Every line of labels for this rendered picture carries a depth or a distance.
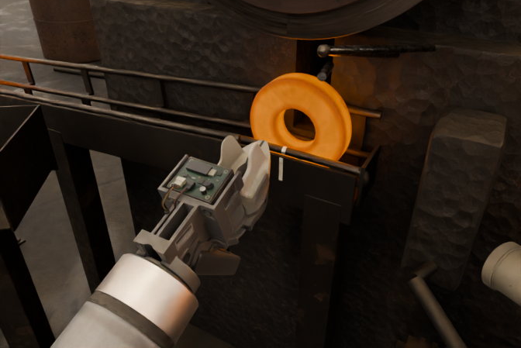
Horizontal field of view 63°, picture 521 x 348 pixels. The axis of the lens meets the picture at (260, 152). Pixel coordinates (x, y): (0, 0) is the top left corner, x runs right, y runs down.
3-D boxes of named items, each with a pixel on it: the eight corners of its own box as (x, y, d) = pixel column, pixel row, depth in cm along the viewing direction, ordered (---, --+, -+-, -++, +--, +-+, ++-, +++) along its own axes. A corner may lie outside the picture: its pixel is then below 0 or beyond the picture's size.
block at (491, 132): (413, 233, 70) (446, 98, 58) (465, 249, 67) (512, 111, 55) (397, 276, 62) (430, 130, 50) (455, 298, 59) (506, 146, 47)
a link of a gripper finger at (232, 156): (258, 115, 52) (219, 168, 47) (265, 148, 56) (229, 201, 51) (236, 109, 53) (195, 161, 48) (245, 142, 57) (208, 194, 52)
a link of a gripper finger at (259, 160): (281, 120, 50) (243, 176, 45) (287, 154, 55) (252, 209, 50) (258, 115, 52) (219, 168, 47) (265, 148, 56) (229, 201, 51)
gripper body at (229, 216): (246, 167, 44) (179, 265, 37) (259, 215, 50) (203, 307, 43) (187, 149, 47) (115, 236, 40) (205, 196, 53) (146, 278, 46)
